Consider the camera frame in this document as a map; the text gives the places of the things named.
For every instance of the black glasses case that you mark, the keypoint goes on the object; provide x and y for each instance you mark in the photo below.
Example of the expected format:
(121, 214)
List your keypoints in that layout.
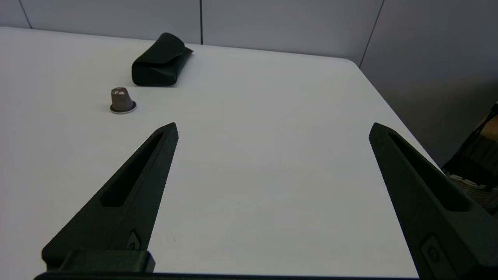
(159, 64)

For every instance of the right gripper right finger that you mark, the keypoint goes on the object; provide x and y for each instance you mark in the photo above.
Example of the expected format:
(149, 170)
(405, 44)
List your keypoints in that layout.
(428, 210)

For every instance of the woven wicker basket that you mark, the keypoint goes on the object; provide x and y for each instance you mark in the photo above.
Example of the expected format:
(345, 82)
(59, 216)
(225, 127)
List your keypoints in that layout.
(482, 194)

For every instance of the grey coffee capsule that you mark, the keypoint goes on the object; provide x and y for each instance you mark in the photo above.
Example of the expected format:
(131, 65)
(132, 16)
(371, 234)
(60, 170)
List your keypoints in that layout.
(122, 100)

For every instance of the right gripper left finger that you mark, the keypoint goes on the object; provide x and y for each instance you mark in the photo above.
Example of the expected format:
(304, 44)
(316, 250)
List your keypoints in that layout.
(128, 194)

